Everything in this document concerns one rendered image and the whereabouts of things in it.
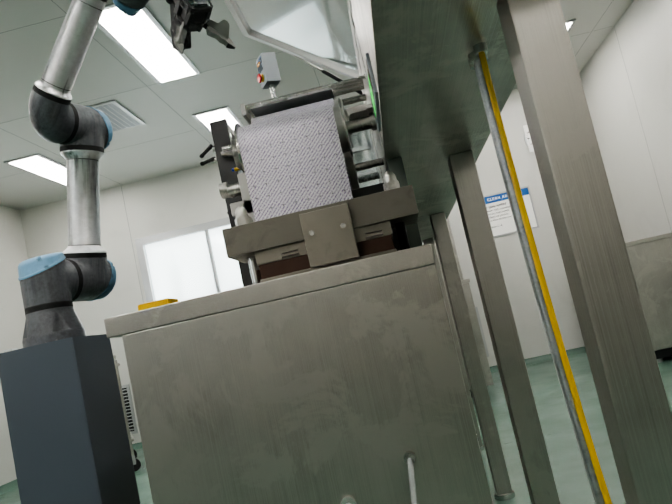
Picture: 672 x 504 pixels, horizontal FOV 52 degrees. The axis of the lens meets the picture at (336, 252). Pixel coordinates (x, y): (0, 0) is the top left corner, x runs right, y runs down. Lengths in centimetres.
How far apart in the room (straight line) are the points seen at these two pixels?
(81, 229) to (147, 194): 577
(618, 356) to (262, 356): 72
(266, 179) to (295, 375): 51
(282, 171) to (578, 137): 91
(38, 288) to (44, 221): 632
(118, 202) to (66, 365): 612
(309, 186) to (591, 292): 92
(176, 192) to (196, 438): 635
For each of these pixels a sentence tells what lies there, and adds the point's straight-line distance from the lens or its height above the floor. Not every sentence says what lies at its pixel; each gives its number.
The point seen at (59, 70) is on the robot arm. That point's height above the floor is 156.
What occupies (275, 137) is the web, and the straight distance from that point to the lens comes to 165.
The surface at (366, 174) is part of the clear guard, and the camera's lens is 266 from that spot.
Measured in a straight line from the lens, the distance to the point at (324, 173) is 161.
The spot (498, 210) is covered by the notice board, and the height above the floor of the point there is 159.
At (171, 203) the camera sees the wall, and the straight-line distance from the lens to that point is 763.
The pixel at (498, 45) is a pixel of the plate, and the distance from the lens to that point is 110.
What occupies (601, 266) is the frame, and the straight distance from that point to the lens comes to 83.
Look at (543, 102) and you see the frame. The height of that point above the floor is 99.
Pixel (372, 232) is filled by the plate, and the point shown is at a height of 96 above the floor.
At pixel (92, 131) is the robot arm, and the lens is 200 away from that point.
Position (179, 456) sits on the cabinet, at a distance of 140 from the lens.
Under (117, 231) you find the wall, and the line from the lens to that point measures 780.
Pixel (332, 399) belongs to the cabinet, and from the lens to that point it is 133.
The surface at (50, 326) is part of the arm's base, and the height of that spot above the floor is 94.
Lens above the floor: 78
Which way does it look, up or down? 6 degrees up
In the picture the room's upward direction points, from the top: 13 degrees counter-clockwise
